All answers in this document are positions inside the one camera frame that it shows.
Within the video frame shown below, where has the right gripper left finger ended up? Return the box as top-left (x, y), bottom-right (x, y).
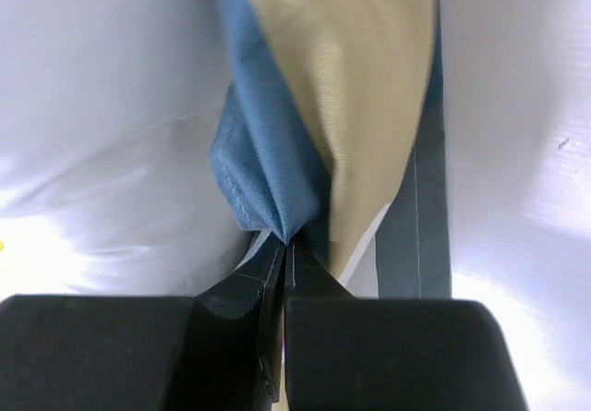
top-left (1, 239), bottom-right (284, 410)

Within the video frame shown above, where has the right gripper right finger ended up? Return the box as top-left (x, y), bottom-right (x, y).
top-left (284, 238), bottom-right (526, 410)

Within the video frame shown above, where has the blue beige patchwork pillowcase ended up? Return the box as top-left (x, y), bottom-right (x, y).
top-left (210, 0), bottom-right (452, 300)

